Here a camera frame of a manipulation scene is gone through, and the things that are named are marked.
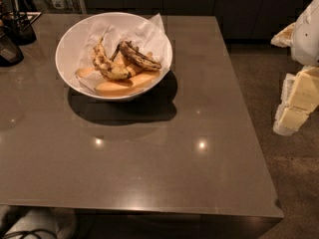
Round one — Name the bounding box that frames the grey base with cable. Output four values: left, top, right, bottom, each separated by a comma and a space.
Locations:
0, 205, 77, 239

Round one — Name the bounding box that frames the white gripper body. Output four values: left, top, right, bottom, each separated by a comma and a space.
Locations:
270, 0, 319, 67

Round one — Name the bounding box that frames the white crumpled paper liner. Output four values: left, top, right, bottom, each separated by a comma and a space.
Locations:
75, 14, 172, 99

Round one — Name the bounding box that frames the white bowl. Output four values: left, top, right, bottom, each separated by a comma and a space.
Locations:
55, 12, 170, 102

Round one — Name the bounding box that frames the dark appliance at left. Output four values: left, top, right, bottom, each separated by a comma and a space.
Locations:
0, 26, 24, 67

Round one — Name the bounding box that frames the small orange fruit left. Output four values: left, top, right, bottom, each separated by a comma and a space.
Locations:
75, 68, 96, 78

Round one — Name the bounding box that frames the pale orange fruit front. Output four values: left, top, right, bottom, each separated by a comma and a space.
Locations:
95, 71, 160, 98

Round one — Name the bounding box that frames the yellow spotted banana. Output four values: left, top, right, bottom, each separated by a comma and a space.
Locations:
92, 39, 131, 81

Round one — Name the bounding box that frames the black wire utensil holder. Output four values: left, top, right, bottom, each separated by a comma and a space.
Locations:
1, 0, 36, 46

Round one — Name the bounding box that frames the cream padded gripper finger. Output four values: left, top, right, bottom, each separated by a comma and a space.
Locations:
273, 66, 319, 136

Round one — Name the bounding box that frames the dark spotted banana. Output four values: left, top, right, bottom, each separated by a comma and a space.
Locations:
119, 41, 161, 71

